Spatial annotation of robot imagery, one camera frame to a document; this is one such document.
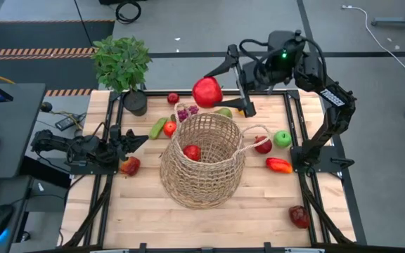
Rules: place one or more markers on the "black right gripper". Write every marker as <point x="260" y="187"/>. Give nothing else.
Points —
<point x="253" y="75"/>

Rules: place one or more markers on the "black power adapter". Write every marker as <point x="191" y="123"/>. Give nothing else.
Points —
<point x="67" y="122"/>

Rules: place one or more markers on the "purple grape bunch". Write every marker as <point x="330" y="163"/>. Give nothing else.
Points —
<point x="183" y="114"/>

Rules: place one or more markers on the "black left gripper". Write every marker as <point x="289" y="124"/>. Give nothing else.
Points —
<point x="118" y="147"/>

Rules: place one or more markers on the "black round knob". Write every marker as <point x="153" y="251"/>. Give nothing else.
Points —
<point x="46" y="107"/>

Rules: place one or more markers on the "green potted plant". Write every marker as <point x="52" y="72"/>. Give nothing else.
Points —
<point x="121" y="63"/>

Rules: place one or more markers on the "green cucumber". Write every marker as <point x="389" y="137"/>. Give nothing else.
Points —
<point x="157" y="128"/>

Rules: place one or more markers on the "black striped-edge floor mat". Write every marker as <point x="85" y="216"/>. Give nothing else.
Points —
<point x="30" y="35"/>

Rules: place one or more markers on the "red and yellow apple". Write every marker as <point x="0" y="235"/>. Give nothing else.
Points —
<point x="130" y="166"/>

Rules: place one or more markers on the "dark grey desk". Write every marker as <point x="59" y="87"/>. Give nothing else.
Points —
<point x="16" y="123"/>

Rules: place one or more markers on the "large red apple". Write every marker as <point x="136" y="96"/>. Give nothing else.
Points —
<point x="206" y="92"/>

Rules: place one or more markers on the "dark red bell pepper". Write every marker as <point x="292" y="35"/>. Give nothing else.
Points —
<point x="299" y="216"/>

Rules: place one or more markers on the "dark red pomegranate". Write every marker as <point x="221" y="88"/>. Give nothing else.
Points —
<point x="263" y="145"/>

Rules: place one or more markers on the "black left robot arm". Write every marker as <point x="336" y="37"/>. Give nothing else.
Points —
<point x="55" y="144"/>

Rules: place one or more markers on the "green apple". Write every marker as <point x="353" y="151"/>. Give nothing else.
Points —
<point x="282" y="139"/>

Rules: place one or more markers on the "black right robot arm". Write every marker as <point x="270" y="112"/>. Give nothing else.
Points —
<point x="332" y="102"/>

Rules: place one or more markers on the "red tomato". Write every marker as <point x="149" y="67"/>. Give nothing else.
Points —
<point x="169" y="129"/>
<point x="192" y="152"/>

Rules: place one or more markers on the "red-orange long pepper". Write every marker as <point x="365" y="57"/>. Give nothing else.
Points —
<point x="279" y="165"/>

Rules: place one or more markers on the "small dark red apple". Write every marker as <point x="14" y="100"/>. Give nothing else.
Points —
<point x="173" y="98"/>

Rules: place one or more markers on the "green pear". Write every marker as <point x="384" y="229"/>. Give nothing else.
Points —
<point x="226" y="113"/>

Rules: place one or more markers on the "grey table base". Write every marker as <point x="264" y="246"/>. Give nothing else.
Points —
<point x="399" y="24"/>

